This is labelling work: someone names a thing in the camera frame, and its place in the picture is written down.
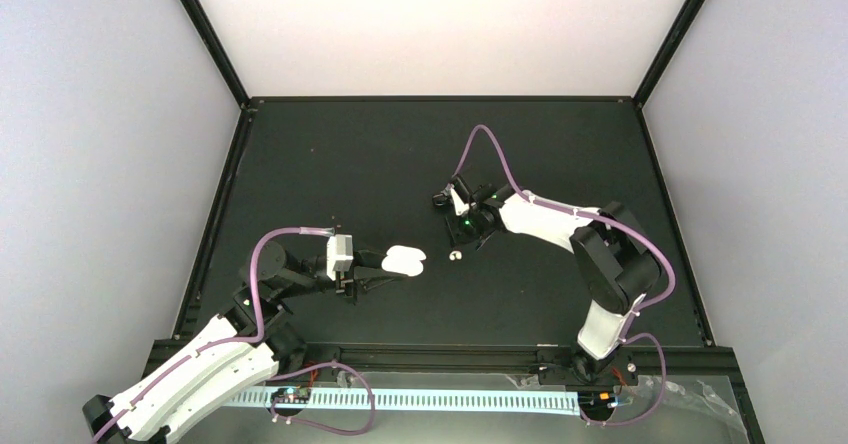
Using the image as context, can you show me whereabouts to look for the clear plastic sheet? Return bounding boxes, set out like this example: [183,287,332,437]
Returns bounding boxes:
[498,375,750,443]

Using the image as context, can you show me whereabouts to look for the black earbud charging case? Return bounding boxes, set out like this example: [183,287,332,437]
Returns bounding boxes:
[431,191,452,209]

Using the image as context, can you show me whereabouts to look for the white earbud charging case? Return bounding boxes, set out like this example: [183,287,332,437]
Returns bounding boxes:
[381,245,427,277]

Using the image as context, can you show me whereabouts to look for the white slotted cable duct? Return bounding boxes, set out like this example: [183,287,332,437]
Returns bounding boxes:
[225,386,580,416]

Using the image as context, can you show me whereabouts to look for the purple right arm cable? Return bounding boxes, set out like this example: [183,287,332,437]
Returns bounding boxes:
[453,124,677,427]

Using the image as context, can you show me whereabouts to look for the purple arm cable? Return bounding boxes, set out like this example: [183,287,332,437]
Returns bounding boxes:
[453,124,677,427]
[89,226,336,444]

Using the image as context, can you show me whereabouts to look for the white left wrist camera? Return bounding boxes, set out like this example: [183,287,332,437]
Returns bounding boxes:
[326,234,354,281]

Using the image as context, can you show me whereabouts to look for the black frame post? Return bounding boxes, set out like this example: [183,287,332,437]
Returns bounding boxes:
[179,0,250,108]
[633,0,707,109]

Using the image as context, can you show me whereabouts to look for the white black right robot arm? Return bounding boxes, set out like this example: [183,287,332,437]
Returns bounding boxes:
[431,175,668,384]

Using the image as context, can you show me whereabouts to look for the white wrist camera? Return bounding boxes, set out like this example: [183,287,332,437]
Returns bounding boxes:
[326,234,354,281]
[449,184,471,216]

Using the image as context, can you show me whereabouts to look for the black front mounting rail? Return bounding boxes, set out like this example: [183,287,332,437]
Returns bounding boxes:
[145,340,740,389]

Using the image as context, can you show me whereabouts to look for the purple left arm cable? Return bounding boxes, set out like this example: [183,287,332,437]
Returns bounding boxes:
[89,226,336,444]

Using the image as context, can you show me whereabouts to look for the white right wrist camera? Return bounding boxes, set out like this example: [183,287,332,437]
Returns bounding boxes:
[449,184,471,216]

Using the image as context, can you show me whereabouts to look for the black right rear frame post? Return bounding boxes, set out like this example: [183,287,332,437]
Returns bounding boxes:
[633,0,707,109]

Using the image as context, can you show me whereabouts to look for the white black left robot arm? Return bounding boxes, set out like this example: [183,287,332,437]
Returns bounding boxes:
[82,228,426,443]

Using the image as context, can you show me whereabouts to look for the black left rear frame post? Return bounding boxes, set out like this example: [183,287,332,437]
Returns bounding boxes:
[179,0,250,108]

